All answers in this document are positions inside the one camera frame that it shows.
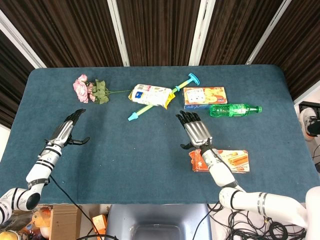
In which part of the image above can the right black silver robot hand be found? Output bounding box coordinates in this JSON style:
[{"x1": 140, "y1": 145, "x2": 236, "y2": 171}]
[{"x1": 175, "y1": 110, "x2": 214, "y2": 152}]

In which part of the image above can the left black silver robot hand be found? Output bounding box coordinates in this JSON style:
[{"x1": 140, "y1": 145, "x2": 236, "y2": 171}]
[{"x1": 44, "y1": 108, "x2": 91, "y2": 149}]

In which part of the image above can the orange egg roll box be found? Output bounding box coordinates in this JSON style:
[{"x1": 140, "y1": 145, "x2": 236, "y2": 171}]
[{"x1": 188, "y1": 149, "x2": 250, "y2": 174}]

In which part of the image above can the orange cookie box blue side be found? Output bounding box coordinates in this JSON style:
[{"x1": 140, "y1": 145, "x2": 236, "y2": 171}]
[{"x1": 183, "y1": 86, "x2": 228, "y2": 111}]

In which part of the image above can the brown cardboard box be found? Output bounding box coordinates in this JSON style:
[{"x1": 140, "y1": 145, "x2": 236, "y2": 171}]
[{"x1": 49, "y1": 204, "x2": 83, "y2": 240}]

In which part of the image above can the green plastic bottle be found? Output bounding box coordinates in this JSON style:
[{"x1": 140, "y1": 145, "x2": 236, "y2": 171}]
[{"x1": 208, "y1": 103, "x2": 263, "y2": 118}]

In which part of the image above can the pink artificial flower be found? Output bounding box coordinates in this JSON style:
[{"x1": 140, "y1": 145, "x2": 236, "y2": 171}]
[{"x1": 72, "y1": 73, "x2": 131, "y2": 105}]

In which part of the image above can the green yellow toy pump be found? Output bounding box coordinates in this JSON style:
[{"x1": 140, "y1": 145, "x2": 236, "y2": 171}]
[{"x1": 127, "y1": 72, "x2": 201, "y2": 123}]

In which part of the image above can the white yellow snack bag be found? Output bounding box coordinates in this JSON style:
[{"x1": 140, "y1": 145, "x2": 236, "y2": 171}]
[{"x1": 128, "y1": 83, "x2": 177, "y2": 110}]

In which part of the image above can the blue felt table cover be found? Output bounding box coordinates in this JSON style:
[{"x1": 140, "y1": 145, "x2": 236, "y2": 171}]
[{"x1": 0, "y1": 64, "x2": 320, "y2": 205}]

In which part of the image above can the orange plush toy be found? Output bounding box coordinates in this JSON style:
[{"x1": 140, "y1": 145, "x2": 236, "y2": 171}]
[{"x1": 31, "y1": 204, "x2": 54, "y2": 230}]

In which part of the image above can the grey plastic bin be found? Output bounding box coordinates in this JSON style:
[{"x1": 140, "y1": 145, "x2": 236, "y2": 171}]
[{"x1": 104, "y1": 203, "x2": 213, "y2": 240}]

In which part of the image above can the small orange carton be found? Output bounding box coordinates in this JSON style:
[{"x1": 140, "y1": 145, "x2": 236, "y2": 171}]
[{"x1": 91, "y1": 214, "x2": 110, "y2": 238}]

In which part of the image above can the brown pleated curtain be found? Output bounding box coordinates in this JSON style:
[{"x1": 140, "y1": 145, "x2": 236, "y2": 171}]
[{"x1": 0, "y1": 0, "x2": 320, "y2": 130}]

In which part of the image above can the white sneaker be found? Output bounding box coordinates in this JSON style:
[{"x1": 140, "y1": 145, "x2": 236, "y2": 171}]
[{"x1": 299, "y1": 108, "x2": 315, "y2": 138}]

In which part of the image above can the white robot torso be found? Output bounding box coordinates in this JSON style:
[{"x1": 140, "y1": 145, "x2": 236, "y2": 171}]
[{"x1": 305, "y1": 186, "x2": 320, "y2": 229}]

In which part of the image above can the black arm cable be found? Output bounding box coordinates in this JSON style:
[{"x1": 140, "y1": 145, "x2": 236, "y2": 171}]
[{"x1": 49, "y1": 174, "x2": 101, "y2": 236}]

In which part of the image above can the white frame post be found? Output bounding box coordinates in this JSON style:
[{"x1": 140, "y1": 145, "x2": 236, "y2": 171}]
[
  {"x1": 245, "y1": 0, "x2": 292, "y2": 66},
  {"x1": 188, "y1": 0, "x2": 216, "y2": 67},
  {"x1": 0, "y1": 9, "x2": 47, "y2": 69},
  {"x1": 107, "y1": 0, "x2": 131, "y2": 67}
]

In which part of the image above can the black cable tangle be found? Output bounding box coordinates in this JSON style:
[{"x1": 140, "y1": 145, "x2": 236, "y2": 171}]
[{"x1": 207, "y1": 201, "x2": 309, "y2": 240}]

